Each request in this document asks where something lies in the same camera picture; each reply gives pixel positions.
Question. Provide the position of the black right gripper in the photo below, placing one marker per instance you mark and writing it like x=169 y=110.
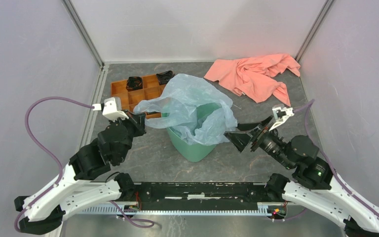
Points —
x=240 y=140

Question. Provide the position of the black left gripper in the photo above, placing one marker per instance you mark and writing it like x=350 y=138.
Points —
x=137 y=120

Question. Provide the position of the translucent blue trash bag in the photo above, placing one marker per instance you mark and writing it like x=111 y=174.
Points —
x=191 y=91

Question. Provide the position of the green plastic trash bin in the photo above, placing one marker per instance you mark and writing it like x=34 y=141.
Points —
x=189 y=147

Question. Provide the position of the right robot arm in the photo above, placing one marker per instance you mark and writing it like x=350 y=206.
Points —
x=314 y=185

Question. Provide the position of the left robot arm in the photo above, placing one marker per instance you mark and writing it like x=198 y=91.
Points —
x=76 y=190

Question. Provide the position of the orange compartment tray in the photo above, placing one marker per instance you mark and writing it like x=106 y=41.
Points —
x=130 y=99

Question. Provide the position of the pink cloth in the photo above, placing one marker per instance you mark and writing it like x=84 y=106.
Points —
x=254 y=76

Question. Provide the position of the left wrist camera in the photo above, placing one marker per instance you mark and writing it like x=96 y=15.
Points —
x=112 y=109

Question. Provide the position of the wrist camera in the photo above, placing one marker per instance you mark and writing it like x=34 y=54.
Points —
x=112 y=109
x=281 y=115

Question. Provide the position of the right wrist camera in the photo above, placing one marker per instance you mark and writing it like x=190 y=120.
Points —
x=281 y=115

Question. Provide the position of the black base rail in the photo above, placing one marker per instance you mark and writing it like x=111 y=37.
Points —
x=198 y=196

